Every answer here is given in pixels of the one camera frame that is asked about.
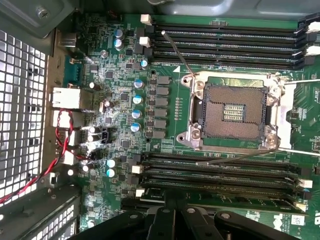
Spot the red black twisted wire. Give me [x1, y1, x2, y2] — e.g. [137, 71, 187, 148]
[0, 108, 94, 205]

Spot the silver locking lever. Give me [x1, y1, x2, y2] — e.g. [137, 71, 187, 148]
[195, 147, 279, 167]
[160, 29, 200, 76]

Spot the CPU socket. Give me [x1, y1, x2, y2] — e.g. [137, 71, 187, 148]
[176, 71, 293, 152]

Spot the silver socket cover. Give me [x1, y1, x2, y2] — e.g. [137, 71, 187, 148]
[276, 77, 320, 154]

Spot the silver network port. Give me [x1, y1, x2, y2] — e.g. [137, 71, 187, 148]
[49, 86, 85, 110]

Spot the green motherboard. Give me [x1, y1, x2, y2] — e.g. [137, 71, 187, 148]
[53, 12, 320, 240]

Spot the open PC case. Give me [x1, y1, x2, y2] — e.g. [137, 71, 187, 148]
[0, 0, 320, 240]

